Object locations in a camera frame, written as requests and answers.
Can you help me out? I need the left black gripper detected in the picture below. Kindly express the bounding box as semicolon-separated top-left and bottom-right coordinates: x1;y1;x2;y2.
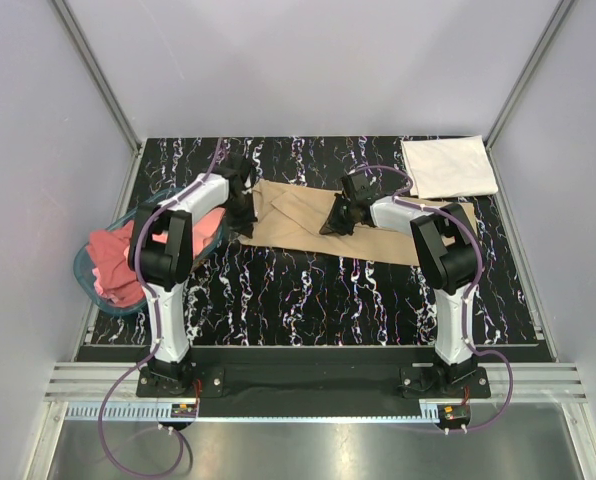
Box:
222;190;258;239

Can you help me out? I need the tan t shirt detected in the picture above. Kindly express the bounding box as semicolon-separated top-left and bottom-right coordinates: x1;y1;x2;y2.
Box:
237;179;478;266

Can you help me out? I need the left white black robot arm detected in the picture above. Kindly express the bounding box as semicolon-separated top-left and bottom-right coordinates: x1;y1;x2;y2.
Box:
128;153;257;396

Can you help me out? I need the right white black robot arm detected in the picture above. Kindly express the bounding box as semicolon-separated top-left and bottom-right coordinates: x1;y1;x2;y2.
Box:
320;171;483;397

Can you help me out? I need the light pink shirt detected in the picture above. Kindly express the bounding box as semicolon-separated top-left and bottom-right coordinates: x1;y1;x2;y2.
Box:
141;207;225;260

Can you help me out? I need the folded white t shirt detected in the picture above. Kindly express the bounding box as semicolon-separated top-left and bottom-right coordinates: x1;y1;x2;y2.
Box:
401;136;499;199

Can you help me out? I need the dark pink shirt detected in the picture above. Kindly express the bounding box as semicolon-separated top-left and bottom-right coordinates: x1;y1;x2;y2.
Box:
85;220;144;308

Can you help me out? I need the teal plastic laundry basket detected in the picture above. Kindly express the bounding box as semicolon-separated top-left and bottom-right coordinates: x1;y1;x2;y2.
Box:
73;208;225;316

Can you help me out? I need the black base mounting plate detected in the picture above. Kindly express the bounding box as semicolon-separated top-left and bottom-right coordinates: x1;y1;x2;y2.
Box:
137;346;491;422

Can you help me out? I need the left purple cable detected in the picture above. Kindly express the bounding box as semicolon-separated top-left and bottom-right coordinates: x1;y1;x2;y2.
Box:
97;137;229;476

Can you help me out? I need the purple cable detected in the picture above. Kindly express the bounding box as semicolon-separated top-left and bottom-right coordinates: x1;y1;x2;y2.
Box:
362;164;514;434
97;137;229;476

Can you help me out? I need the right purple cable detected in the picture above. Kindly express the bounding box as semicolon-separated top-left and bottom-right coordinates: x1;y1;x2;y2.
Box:
362;164;514;434

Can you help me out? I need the left aluminium frame post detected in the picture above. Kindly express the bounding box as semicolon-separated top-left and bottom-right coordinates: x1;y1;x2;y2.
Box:
48;0;142;154

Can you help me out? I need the aluminium frame post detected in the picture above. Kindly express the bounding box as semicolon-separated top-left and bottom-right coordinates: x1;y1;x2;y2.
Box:
48;0;142;154
485;0;579;151

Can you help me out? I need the slotted cable duct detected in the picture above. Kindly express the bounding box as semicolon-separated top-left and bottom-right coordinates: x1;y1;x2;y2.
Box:
66;402;449;424

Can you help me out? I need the right aluminium frame post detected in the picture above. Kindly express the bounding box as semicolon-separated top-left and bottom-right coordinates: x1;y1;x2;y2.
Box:
485;0;579;151

